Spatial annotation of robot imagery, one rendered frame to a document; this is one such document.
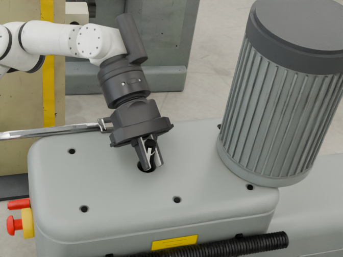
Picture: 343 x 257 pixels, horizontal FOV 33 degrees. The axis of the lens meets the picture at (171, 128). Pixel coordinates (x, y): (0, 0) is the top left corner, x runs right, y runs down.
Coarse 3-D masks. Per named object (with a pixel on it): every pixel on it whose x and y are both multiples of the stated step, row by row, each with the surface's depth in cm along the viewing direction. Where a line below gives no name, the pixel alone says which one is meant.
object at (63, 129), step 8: (104, 120) 118; (32, 128) 113; (40, 128) 114; (48, 128) 114; (56, 128) 114; (64, 128) 114; (72, 128) 115; (80, 128) 115; (88, 128) 115; (96, 128) 116; (104, 128) 116; (112, 128) 116; (0, 136) 111; (8, 136) 111; (16, 136) 111; (24, 136) 112; (32, 136) 112; (40, 136) 113
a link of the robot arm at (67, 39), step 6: (66, 30) 115; (72, 30) 115; (78, 30) 116; (60, 36) 115; (66, 36) 114; (72, 36) 115; (60, 42) 115; (66, 42) 114; (72, 42) 115; (60, 48) 116; (66, 48) 115; (72, 48) 116; (66, 54) 117; (72, 54) 116; (78, 54) 117
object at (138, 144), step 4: (132, 140) 108; (136, 140) 108; (140, 140) 107; (132, 144) 108; (136, 144) 108; (140, 144) 107; (136, 148) 109; (140, 148) 107; (144, 148) 107; (136, 152) 109; (140, 152) 107; (144, 152) 107; (140, 156) 108; (144, 156) 107; (140, 160) 108; (144, 160) 107; (148, 160) 107; (144, 164) 107; (148, 164) 107; (144, 168) 107; (148, 168) 107
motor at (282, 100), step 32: (256, 0) 100; (288, 0) 100; (320, 0) 102; (256, 32) 94; (288, 32) 92; (320, 32) 94; (256, 64) 97; (288, 64) 92; (320, 64) 91; (256, 96) 99; (288, 96) 96; (320, 96) 96; (224, 128) 112; (256, 128) 103; (288, 128) 100; (320, 128) 103; (224, 160) 113; (256, 160) 107; (288, 160) 106
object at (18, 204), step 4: (16, 200) 123; (20, 200) 123; (24, 200) 123; (28, 200) 124; (8, 204) 123; (12, 204) 123; (16, 204) 123; (20, 204) 123; (24, 204) 123; (28, 204) 123; (8, 208) 123; (12, 208) 123; (16, 208) 123; (20, 208) 123; (24, 208) 123
